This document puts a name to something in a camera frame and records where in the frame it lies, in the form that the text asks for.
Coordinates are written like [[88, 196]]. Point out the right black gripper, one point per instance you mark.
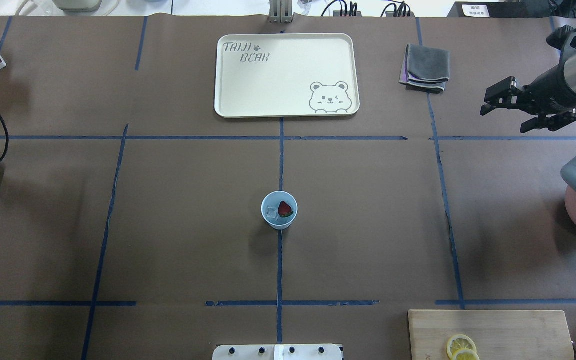
[[546, 88]]

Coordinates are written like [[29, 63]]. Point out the red strawberry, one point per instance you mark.
[[285, 210]]

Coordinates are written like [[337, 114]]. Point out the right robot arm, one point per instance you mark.
[[550, 99]]

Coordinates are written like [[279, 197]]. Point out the light blue plastic cup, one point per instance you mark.
[[273, 199]]

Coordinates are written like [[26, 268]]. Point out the ice cube in cup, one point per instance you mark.
[[271, 213]]

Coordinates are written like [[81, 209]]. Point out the folded grey cloth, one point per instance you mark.
[[425, 69]]

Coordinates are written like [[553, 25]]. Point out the wooden cutting board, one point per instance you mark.
[[497, 334]]

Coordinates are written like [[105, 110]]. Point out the lemon slices row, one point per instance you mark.
[[461, 347]]

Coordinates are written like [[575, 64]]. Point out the cream bear serving tray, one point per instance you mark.
[[286, 75]]

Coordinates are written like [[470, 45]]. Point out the aluminium frame post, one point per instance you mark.
[[281, 11]]

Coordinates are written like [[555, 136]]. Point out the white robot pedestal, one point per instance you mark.
[[308, 351]]

